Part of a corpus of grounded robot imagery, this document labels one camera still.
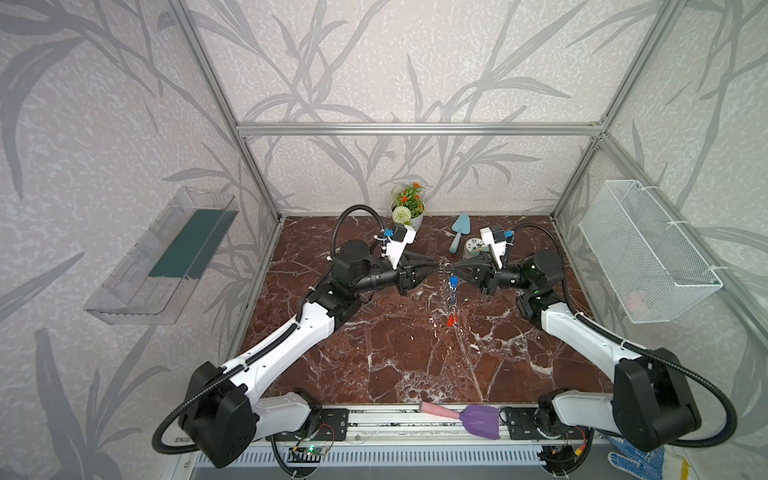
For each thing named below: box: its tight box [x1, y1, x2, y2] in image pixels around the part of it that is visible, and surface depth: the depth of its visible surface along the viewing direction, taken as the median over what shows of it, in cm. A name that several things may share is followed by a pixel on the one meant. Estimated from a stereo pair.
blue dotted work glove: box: [607, 437, 666, 480], surface depth 69 cm
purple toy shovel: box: [419, 401, 500, 440], surface depth 76 cm
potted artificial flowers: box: [390, 182, 425, 232], surface depth 107 cm
